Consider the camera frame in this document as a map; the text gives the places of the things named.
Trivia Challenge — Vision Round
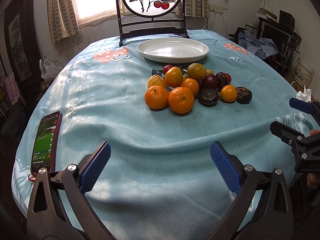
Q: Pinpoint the white plastic bucket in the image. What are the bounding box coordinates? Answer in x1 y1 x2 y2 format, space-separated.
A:
293 59 315 88

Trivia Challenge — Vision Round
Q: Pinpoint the orange persimmon tomato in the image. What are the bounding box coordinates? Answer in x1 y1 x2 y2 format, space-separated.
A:
164 67 183 88

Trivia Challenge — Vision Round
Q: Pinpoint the yellow-green large fruit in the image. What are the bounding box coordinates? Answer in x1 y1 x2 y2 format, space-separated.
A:
187 63 207 81

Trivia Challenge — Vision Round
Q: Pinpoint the red cherry tomato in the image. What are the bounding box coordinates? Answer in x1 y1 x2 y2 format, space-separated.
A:
224 73 232 84
163 64 173 74

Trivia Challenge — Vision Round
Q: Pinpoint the yellow pear-like fruit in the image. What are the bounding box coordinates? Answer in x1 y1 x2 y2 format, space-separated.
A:
147 74 166 88

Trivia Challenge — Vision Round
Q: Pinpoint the framed wall painting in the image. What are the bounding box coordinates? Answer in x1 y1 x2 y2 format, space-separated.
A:
4 0 41 86

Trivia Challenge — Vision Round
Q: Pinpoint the small yellow round fruit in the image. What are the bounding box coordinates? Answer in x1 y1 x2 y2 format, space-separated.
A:
207 69 214 75

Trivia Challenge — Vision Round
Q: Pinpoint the white plastic bag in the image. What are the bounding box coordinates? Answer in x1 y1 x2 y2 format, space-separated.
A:
39 59 61 83

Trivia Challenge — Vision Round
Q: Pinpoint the black equipment shelf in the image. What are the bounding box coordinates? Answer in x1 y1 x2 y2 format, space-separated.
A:
257 9 302 77

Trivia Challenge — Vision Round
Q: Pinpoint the light blue tablecloth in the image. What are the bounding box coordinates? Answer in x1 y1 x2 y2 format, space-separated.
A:
11 30 317 239

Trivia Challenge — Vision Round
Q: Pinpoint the dark red plum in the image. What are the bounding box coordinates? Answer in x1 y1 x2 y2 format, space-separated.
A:
200 74 218 89

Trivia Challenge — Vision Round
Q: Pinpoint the dark water chestnut front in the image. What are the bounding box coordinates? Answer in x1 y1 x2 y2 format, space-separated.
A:
197 88 220 107

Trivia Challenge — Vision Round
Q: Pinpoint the white crumpled tissue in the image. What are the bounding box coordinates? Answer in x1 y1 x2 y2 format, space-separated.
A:
296 86 312 102

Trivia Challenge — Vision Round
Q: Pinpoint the red smartphone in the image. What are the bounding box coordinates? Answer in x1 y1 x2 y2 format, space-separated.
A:
30 111 62 177

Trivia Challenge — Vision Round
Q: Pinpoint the dark water chestnut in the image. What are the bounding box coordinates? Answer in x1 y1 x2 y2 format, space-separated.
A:
236 87 253 104
197 88 220 107
215 72 229 92

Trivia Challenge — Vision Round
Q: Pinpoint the blue clothes pile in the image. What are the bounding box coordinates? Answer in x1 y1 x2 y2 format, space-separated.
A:
238 30 278 60

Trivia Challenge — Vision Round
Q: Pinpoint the white oval plate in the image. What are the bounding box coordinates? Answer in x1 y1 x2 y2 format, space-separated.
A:
137 37 209 64

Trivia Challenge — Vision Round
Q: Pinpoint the large mandarin orange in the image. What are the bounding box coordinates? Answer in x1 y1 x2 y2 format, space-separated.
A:
168 87 195 114
144 85 169 110

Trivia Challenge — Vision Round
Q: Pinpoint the small orange fruit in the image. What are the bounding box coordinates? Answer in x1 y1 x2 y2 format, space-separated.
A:
181 78 200 97
220 85 238 103

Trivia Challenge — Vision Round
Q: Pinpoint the wall power socket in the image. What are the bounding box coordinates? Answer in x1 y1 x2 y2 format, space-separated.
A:
209 5 223 14

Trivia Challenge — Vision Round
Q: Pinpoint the right hand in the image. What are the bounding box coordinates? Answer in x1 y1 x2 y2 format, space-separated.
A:
307 129 320 189

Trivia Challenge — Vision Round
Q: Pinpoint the left striped curtain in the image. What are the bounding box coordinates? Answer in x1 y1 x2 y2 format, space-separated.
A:
47 0 79 44

